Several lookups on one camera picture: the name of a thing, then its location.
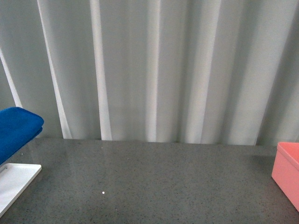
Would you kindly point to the white towel rack base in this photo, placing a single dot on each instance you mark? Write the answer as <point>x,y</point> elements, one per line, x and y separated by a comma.
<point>14,179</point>

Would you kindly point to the white pleated curtain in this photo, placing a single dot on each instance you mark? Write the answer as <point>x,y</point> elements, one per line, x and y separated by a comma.
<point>192,71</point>

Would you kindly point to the blue microfiber cloth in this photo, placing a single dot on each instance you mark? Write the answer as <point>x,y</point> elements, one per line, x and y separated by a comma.
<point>17,127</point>

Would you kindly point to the pink plastic bin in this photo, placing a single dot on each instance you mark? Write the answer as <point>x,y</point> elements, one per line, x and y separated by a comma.
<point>286,170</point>

